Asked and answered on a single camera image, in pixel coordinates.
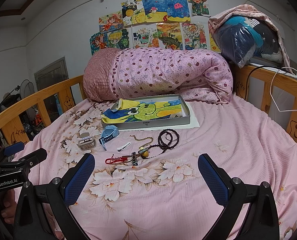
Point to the wooden bed rail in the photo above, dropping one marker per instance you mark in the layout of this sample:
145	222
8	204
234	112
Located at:
11	119
272	90

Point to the person's left hand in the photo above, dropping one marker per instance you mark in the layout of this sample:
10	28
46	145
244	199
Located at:
9	202

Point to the red checkered pillow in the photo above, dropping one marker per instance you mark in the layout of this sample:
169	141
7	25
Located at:
96	78

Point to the large sea painting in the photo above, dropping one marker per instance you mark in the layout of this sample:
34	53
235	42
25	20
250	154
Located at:
166	11

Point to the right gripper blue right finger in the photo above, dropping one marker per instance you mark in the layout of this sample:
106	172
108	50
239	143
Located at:
217	180

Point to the pink dotted rolled quilt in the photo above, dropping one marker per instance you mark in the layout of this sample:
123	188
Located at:
198	74

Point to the yellow character drawing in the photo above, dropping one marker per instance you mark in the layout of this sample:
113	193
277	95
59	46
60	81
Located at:
133	12

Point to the crocodile landscape drawing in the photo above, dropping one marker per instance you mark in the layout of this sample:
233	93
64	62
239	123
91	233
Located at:
170	35

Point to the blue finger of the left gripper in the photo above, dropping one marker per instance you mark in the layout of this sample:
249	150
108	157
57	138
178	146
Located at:
13	149

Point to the popcorn doodle drawing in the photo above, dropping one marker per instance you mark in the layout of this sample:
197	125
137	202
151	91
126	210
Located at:
145	36

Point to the pink floral bed sheet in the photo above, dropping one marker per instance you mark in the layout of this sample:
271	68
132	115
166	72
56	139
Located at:
165	196

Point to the blond boy drawing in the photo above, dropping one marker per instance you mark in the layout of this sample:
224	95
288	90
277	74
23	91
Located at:
118	39

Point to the plastic bag of clothes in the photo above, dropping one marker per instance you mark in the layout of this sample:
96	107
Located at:
241	38

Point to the colourful crowd drawing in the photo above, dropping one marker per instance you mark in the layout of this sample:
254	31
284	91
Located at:
194	36

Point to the orange hair girl drawing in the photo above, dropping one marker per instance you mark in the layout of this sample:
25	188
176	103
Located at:
111	22

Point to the grey door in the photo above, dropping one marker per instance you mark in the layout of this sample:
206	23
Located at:
51	74

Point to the wooden bed rail right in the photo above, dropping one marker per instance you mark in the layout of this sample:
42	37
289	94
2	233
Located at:
272	90

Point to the black white patterned hair clip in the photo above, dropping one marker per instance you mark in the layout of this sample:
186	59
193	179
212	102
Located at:
134	159

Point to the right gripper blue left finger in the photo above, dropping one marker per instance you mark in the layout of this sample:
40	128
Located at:
75	179

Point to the cartoon girl drawing left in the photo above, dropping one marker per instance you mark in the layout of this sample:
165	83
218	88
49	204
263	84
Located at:
98	41

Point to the blue smart watch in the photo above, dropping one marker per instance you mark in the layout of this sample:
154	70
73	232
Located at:
110	132

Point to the frog drawing paper liner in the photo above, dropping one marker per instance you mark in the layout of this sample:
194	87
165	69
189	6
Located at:
132	111

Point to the wooden bed rail left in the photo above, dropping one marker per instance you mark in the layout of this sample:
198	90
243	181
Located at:
11	119

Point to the pink cloth cover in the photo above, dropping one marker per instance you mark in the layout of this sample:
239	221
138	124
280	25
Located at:
248	11

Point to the red hair clip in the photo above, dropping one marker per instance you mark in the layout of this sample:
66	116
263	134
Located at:
114	160

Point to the standing electric fan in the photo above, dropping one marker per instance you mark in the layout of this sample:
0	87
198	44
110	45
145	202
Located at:
27	89

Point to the yellow drawing behind bag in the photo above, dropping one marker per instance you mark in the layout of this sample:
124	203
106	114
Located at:
213	45

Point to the red hair character drawing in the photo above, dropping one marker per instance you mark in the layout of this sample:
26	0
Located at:
200	8

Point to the grey shallow cardboard box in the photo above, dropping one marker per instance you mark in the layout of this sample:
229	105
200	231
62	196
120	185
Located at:
184	120

